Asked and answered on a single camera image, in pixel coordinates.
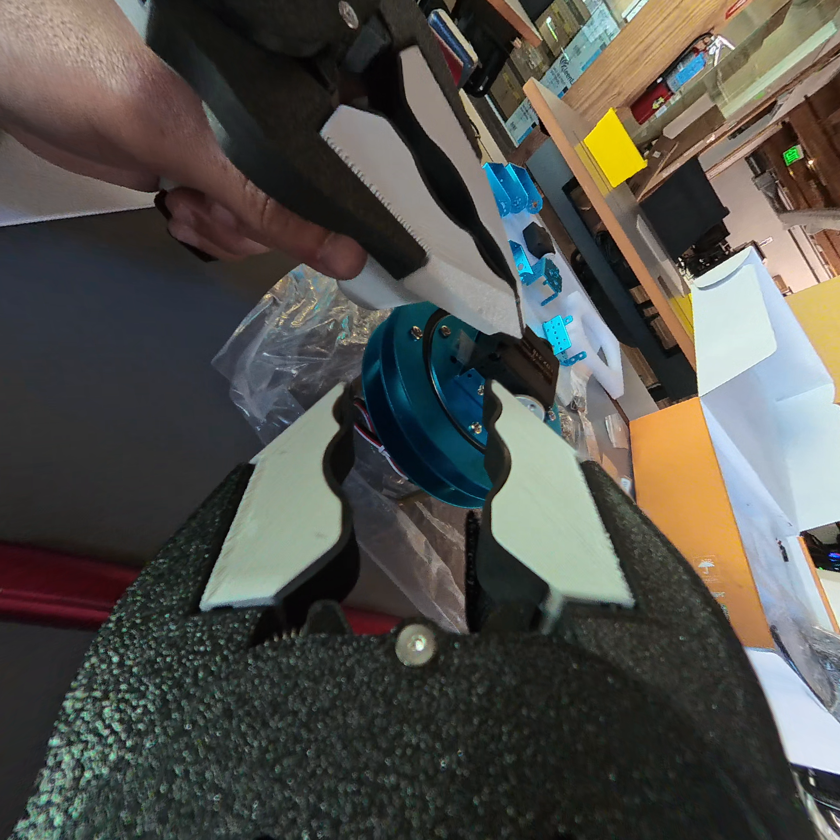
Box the white foam sheet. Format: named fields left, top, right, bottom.
left=459, top=88, right=624, bottom=421

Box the grey desk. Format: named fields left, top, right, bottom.
left=0, top=210, right=637, bottom=840

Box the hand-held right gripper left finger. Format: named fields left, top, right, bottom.
left=199, top=382, right=362, bottom=614

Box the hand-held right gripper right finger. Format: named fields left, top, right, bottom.
left=466, top=379, right=636, bottom=634

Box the red pen screwdriver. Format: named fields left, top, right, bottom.
left=0, top=539, right=401, bottom=636

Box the striped servo cable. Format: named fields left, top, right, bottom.
left=353, top=420, right=396, bottom=472

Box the black monitor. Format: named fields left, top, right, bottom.
left=640, top=156, right=731, bottom=242

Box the red fire extinguisher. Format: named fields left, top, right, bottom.
left=629, top=46, right=713, bottom=124

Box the yellow plastic bin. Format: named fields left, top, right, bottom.
left=583, top=107, right=648, bottom=190

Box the long perforated blue bracket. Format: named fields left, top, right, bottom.
left=541, top=315, right=588, bottom=368

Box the wide perforated blue bracket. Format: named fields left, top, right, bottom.
left=535, top=259, right=565, bottom=309

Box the pile of small screw bags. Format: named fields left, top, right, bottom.
left=558, top=367, right=632, bottom=488

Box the blue round robot arm base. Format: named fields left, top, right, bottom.
left=361, top=301, right=562, bottom=509

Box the wooden edged desk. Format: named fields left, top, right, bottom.
left=524, top=79, right=700, bottom=368

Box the white foam frame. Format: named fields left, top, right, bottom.
left=570, top=289, right=623, bottom=398

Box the person's left hand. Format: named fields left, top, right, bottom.
left=0, top=0, right=368, bottom=282

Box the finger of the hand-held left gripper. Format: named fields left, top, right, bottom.
left=392, top=43, right=522, bottom=329
left=319, top=104, right=527, bottom=339

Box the clear plastic bag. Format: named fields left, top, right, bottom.
left=211, top=266, right=473, bottom=631

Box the orange cardboard box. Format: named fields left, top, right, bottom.
left=629, top=249, right=840, bottom=651

